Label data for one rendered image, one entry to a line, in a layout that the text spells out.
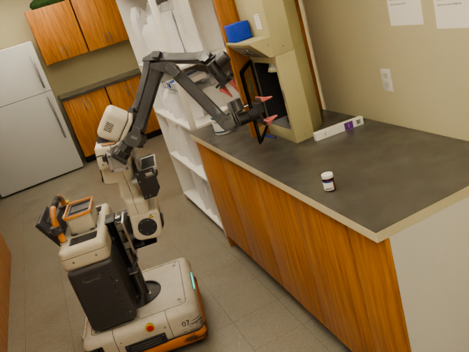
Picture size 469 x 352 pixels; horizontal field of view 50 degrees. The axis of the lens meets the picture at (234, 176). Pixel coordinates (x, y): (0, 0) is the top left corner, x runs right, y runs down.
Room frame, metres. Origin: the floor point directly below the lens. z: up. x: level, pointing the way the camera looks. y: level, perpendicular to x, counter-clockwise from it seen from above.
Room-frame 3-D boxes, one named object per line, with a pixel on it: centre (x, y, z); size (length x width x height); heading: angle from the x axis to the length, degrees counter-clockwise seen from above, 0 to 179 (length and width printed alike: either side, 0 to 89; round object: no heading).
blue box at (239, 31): (2.74, -0.24, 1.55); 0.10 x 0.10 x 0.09; 17
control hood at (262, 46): (2.65, -0.27, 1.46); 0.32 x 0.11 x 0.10; 17
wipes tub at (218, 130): (3.16, -0.03, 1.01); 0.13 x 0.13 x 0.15
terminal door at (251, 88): (2.67, -0.22, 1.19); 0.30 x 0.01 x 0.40; 163
